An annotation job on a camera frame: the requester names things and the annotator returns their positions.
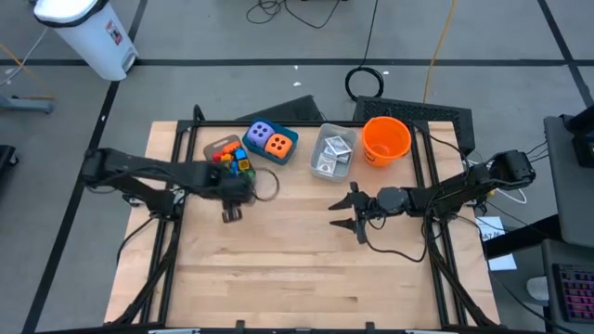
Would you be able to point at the light grey plastic bin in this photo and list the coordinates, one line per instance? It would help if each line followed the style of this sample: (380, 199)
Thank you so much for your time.
(345, 174)

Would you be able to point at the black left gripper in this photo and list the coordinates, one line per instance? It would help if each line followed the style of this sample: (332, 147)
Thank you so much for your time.
(234, 190)

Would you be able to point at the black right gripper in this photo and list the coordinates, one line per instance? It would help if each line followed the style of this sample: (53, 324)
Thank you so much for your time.
(390, 200)

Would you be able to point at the light blue toy block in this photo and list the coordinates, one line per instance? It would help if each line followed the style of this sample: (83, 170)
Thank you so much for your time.
(240, 154)

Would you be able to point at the white computer mouse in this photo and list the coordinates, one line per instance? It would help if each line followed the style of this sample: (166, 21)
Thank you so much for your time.
(538, 288)

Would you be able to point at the blue plastic bin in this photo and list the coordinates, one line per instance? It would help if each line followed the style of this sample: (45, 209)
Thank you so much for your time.
(290, 139)

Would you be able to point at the yellow brick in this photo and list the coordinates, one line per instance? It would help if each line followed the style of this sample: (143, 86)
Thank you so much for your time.
(243, 164)

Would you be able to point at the dark grey desk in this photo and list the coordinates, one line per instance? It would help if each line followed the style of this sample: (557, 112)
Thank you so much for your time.
(571, 195)

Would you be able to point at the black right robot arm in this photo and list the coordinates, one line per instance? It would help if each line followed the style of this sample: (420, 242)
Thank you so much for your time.
(464, 190)

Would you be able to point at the yellow toy block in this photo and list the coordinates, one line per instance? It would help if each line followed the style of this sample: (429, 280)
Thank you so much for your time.
(226, 159)

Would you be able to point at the black box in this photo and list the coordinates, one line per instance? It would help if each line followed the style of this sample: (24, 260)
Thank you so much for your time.
(582, 139)

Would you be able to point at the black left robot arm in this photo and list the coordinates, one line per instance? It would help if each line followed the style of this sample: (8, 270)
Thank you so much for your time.
(139, 171)

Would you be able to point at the black angled panel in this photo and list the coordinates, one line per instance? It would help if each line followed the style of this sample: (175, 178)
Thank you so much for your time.
(292, 111)

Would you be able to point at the orange pumpkin face bucket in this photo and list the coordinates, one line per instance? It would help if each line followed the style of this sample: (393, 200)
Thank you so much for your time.
(386, 139)

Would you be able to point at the smoky grey translucent bin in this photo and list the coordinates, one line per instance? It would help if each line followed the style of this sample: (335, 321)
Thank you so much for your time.
(211, 146)

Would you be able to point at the white trash bin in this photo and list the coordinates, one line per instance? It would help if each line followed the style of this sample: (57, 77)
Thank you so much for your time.
(93, 37)

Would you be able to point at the white paper sheet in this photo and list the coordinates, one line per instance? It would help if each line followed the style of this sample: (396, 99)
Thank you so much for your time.
(503, 263)

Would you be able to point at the black aluminium rig frame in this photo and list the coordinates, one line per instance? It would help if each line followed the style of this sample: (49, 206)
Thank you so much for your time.
(185, 124)

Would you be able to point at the black chair base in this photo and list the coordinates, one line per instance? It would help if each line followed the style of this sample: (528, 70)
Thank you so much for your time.
(5, 155)

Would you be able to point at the black and white card deck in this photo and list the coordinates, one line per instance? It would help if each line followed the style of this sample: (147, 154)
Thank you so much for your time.
(338, 145)

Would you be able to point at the orange foam die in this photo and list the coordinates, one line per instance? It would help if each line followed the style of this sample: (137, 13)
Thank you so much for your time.
(278, 145)

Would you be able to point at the grey stand foot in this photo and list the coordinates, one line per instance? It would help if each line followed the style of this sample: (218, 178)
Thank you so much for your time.
(28, 105)

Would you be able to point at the black keyboard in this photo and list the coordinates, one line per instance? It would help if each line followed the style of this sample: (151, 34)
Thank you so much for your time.
(575, 292)

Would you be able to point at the blue two-stud toy block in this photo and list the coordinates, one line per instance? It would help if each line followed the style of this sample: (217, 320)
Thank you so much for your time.
(233, 170)

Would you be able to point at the purple foam die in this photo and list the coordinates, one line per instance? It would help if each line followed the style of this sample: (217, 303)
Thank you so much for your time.
(260, 133)

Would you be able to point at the grey keyboard desk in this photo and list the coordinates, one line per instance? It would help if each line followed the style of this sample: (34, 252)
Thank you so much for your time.
(546, 260)

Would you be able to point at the orange toy block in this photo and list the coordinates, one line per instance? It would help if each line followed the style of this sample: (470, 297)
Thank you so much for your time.
(230, 147)

